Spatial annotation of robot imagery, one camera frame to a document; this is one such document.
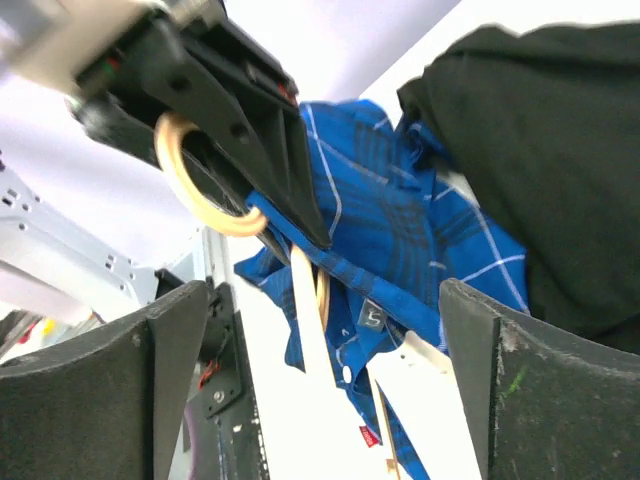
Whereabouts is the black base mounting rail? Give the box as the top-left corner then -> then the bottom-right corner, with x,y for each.
169,276 -> 270,480

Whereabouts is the blue plaid shirt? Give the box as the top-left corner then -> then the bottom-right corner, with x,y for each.
233,98 -> 532,480

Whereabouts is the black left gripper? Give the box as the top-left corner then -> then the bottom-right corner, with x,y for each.
75,13 -> 331,249

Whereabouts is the beige plastic hanger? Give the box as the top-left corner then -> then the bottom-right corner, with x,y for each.
154,113 -> 481,479

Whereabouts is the black garment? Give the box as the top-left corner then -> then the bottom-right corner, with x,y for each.
398,22 -> 639,353

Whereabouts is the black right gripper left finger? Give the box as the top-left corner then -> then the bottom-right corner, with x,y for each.
1,281 -> 208,479

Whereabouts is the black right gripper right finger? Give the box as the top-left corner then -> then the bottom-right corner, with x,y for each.
439,279 -> 639,480

